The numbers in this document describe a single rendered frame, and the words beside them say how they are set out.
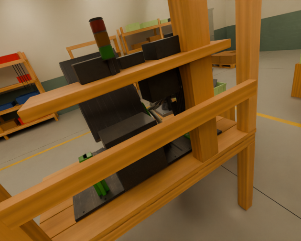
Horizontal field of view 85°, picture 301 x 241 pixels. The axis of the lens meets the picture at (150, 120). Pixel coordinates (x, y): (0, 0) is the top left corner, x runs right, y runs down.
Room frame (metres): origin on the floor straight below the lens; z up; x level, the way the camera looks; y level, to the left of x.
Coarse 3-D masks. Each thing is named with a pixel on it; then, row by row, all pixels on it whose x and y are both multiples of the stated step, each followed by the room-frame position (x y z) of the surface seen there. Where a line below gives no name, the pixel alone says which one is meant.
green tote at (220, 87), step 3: (216, 84) 1.95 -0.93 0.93; (219, 84) 1.90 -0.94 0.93; (222, 84) 1.81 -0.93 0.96; (225, 84) 1.81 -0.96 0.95; (216, 87) 1.77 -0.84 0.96; (219, 87) 1.78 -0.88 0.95; (222, 87) 1.80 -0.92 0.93; (225, 87) 1.81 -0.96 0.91; (216, 90) 1.77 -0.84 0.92; (219, 90) 1.78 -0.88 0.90; (222, 90) 1.80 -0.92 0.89; (225, 90) 1.81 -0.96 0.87; (216, 93) 1.77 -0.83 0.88; (219, 93) 1.78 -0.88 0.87
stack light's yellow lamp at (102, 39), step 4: (104, 32) 0.66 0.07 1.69; (96, 36) 0.66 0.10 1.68; (100, 36) 0.65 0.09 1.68; (104, 36) 0.65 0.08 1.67; (108, 36) 0.68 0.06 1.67; (96, 40) 0.66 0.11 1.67; (100, 40) 0.65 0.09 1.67; (104, 40) 0.65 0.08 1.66; (108, 40) 0.66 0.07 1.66; (100, 44) 0.65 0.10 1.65; (104, 44) 0.65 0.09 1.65; (108, 44) 0.66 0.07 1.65
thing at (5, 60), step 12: (0, 60) 5.12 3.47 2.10; (12, 60) 5.21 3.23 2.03; (24, 60) 5.24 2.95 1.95; (24, 72) 5.19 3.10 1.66; (24, 84) 5.13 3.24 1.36; (36, 84) 5.26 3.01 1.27; (24, 96) 5.14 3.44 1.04; (0, 108) 4.92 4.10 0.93; (12, 108) 4.97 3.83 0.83; (0, 120) 5.16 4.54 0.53; (12, 120) 5.00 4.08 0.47; (36, 120) 5.09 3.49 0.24; (0, 132) 4.75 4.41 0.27; (12, 132) 5.23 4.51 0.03
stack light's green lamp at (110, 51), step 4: (100, 48) 0.66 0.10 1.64; (104, 48) 0.65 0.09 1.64; (108, 48) 0.66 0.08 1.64; (112, 48) 0.68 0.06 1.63; (100, 52) 0.66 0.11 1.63; (104, 52) 0.65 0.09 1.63; (108, 52) 0.65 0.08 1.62; (112, 52) 0.66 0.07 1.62; (104, 56) 0.65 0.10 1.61; (108, 56) 0.65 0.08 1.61; (112, 56) 0.66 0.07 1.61; (104, 60) 0.66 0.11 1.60
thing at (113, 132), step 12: (132, 120) 0.87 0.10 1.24; (144, 120) 0.82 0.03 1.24; (108, 132) 0.80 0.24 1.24; (120, 132) 0.76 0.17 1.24; (132, 132) 0.74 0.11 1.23; (108, 144) 0.69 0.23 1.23; (144, 156) 0.75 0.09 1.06; (156, 156) 0.78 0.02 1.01; (132, 168) 0.72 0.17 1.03; (144, 168) 0.74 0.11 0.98; (156, 168) 0.77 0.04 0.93; (120, 180) 0.69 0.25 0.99; (132, 180) 0.71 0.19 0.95
